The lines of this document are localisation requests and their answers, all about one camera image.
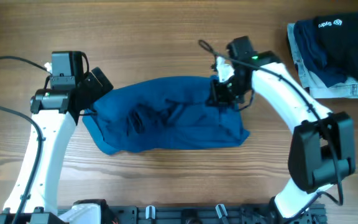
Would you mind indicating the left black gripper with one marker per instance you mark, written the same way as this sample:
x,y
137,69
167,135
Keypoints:
x,y
96,84

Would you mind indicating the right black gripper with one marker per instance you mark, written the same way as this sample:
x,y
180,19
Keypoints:
x,y
220,93

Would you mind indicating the blue t-shirt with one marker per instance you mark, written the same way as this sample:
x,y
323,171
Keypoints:
x,y
164,113

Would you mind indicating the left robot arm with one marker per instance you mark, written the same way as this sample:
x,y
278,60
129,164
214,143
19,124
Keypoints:
x,y
68,94

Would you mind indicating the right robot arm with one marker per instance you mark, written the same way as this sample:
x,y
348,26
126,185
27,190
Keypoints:
x,y
322,150

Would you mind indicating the navy blue folded garment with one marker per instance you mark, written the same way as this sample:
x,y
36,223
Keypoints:
x,y
315,57

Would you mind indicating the light grey denim shorts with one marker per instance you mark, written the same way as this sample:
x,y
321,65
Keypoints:
x,y
311,82

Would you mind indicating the black garment with white logo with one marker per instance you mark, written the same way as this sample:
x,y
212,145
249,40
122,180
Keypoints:
x,y
339,36

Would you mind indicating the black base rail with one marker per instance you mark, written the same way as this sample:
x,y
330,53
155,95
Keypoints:
x,y
197,214

